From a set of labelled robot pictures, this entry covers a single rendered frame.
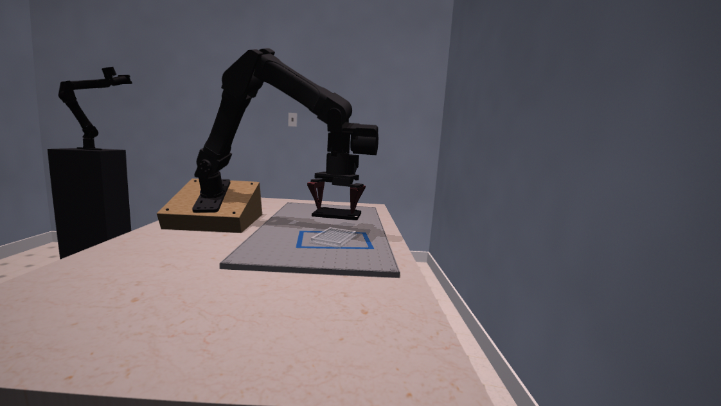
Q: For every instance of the blue tape outline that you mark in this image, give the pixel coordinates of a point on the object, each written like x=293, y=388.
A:
x=300, y=239

